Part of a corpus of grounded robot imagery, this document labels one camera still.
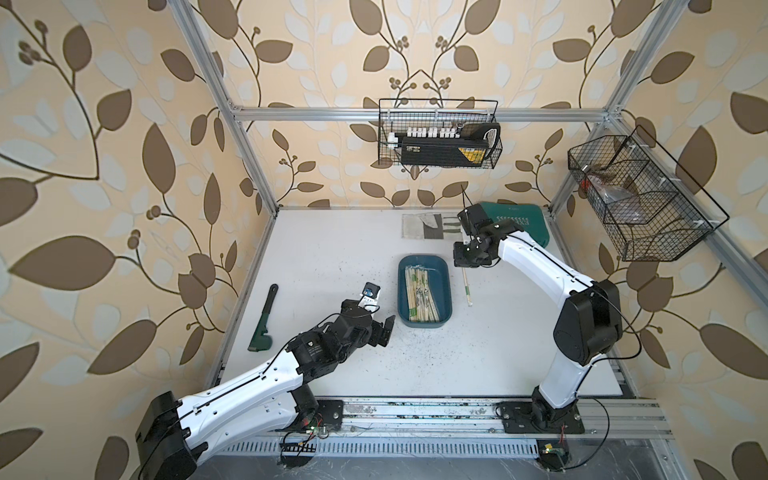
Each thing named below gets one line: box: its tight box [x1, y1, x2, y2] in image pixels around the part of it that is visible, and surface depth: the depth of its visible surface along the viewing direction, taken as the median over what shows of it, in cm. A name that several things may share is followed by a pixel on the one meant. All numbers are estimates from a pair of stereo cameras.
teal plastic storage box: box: [397, 255, 452, 329], surface depth 98 cm
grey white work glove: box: [401, 213, 462, 239], surface depth 118 cm
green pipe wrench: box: [247, 284, 279, 352], surface depth 90 cm
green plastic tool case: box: [480, 202, 550, 248], surface depth 114 cm
